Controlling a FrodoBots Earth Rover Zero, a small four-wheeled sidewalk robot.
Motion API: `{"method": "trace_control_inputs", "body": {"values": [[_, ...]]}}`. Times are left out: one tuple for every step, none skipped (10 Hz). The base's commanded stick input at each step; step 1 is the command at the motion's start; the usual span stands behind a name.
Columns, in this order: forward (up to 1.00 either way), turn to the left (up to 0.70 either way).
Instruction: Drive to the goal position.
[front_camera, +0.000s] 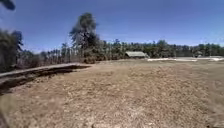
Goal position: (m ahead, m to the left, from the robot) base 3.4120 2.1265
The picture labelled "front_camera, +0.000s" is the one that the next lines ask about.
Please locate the shed with grey roof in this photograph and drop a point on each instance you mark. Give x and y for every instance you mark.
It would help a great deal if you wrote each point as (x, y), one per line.
(136, 54)

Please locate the dry brown grass field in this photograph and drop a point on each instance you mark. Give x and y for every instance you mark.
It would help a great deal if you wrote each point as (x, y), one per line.
(120, 96)

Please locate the tall slender pine tree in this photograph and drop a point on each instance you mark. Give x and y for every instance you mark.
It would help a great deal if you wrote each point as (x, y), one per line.
(84, 33)

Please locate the distant line of trees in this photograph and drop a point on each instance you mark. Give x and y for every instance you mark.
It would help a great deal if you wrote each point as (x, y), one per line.
(166, 49)

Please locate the pale road strip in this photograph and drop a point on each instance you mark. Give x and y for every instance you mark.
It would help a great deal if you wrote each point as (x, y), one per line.
(181, 59)

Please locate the small distant structure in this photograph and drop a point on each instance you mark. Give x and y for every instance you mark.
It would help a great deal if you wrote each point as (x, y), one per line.
(199, 55)

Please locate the dark bushy tree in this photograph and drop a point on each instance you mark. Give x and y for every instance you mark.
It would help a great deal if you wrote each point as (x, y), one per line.
(9, 50)

